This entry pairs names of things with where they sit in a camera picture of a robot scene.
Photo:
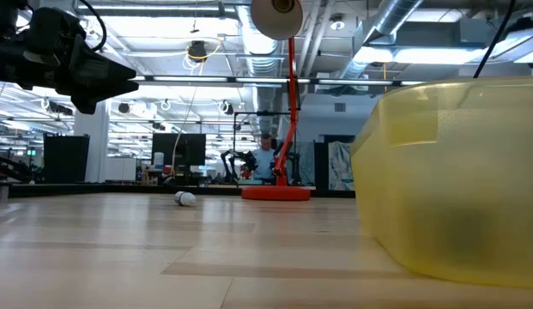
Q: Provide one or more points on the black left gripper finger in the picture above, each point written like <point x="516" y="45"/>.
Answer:
<point x="94" y="68"/>
<point x="94" y="98"/>

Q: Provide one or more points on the small white-capped dropper bottle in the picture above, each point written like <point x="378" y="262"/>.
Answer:
<point x="185" y="198"/>

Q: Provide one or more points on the yellow translucent plastic bin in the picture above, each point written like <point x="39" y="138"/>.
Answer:
<point x="442" y="180"/>

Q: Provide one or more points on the black background robot arm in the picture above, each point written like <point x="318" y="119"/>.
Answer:
<point x="249" y="161"/>

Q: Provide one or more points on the white pillar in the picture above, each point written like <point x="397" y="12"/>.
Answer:
<point x="94" y="141"/>

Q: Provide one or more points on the black standing panel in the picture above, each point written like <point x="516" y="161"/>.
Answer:
<point x="66" y="159"/>

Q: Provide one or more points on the water jug blue label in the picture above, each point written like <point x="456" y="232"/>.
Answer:
<point x="159" y="159"/>

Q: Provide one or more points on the long ceiling light strip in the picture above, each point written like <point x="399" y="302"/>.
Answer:
<point x="189" y="79"/>

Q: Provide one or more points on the dark monitor screen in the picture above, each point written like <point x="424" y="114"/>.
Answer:
<point x="186" y="150"/>

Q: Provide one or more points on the standing person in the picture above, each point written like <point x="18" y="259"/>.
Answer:
<point x="264" y="161"/>

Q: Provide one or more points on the red desk lamp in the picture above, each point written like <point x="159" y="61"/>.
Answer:
<point x="276" y="194"/>

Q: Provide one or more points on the ceiling sprinkler head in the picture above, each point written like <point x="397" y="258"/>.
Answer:
<point x="337" y="24"/>

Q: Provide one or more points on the painted cloth sheet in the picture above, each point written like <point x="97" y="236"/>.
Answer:
<point x="340" y="165"/>

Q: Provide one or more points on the black aluminium table frame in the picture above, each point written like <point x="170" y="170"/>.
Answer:
<point x="77" y="189"/>

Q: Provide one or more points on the corrugated silver duct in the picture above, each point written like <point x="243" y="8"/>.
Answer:
<point x="262" y="64"/>

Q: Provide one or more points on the round silver duct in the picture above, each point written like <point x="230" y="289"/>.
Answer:
<point x="395" y="15"/>

